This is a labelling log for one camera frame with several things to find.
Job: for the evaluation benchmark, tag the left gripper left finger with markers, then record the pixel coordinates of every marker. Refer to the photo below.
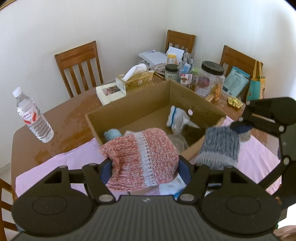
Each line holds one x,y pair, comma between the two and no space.
96,176

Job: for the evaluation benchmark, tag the pink tablecloth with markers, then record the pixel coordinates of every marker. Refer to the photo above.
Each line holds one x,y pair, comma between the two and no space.
254,160

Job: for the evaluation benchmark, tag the small dark-lid jar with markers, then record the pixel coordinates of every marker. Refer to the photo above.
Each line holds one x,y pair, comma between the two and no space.
171,72

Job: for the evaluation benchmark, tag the red white knitted sock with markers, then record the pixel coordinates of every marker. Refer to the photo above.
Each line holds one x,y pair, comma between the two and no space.
140,160

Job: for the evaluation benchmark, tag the large black-lid plastic jar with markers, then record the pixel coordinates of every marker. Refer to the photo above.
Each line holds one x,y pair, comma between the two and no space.
210,74

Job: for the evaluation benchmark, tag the white blue knitted sock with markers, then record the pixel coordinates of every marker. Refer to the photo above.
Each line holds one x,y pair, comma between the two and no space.
173,188

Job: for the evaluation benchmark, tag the teal packet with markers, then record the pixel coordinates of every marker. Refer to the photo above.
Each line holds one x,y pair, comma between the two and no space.
235,82

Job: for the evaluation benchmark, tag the grey blue knitted sock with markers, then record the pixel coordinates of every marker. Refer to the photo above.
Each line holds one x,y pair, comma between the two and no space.
221,147

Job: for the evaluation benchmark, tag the wooden chair by wall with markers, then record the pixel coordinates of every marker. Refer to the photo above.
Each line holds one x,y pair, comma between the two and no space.
80,68

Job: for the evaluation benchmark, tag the teal paper bag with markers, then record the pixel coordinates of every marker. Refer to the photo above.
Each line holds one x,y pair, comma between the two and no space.
257,83

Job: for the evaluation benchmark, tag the clear plastic lidded container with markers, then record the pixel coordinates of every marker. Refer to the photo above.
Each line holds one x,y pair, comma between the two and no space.
179,142

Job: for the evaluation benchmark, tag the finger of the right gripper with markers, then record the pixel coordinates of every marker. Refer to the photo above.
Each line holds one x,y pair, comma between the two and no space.
256,126

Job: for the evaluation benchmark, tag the clear plastic water bottle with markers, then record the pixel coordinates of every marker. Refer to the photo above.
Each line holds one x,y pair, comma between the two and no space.
33,117

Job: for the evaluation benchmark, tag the white photo booklet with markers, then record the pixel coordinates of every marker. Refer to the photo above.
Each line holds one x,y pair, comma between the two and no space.
108,93

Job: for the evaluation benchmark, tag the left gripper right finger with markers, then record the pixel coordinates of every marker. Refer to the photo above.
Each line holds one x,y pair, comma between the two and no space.
196,179

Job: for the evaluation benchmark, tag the tissue box with tissue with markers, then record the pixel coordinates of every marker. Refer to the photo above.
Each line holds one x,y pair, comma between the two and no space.
135,79

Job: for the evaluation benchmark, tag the brown cardboard box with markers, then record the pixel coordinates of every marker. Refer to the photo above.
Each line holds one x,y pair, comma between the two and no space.
150,107

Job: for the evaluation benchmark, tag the light blue round toy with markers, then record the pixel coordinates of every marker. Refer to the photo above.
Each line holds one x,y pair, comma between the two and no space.
112,134

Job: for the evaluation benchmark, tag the orange pill blister pack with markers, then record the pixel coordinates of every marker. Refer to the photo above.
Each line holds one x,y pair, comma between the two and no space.
215,93

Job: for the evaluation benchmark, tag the yellow crochet coaster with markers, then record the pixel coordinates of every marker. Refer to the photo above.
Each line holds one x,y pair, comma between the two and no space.
234,102

